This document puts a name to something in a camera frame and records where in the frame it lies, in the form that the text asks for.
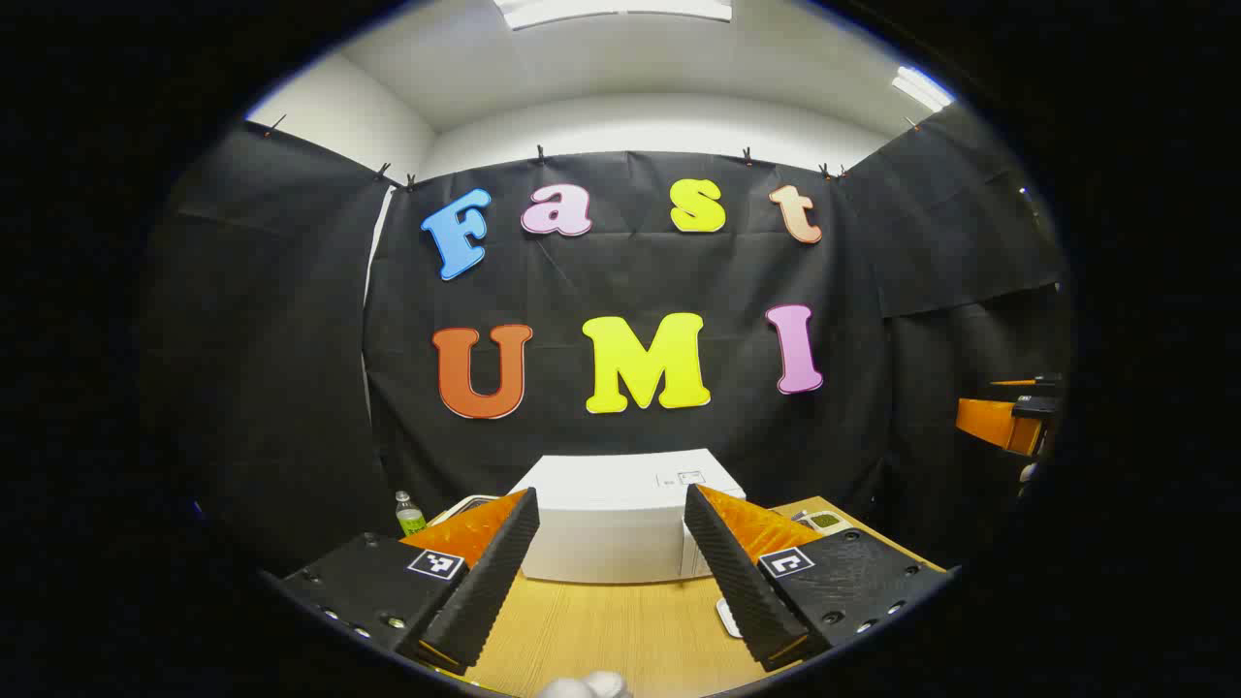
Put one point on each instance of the white square food plate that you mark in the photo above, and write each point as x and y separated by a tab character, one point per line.
725	616

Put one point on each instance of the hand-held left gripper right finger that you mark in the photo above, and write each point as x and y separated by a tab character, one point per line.
737	591

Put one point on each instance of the white microwave oven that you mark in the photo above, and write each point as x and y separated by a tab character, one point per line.
611	523

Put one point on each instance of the green label drink bottle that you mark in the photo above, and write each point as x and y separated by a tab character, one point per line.
409	519

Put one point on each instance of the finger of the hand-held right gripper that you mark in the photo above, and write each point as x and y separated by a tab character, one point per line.
999	422

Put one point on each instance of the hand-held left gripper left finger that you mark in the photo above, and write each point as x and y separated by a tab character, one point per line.
494	582

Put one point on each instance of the ceiling light panel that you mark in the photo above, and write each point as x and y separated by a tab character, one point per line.
611	10
921	89

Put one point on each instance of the white divided snack tray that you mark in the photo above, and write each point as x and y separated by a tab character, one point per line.
826	522

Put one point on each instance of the black backdrop cloth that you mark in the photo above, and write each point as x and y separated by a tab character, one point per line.
582	281

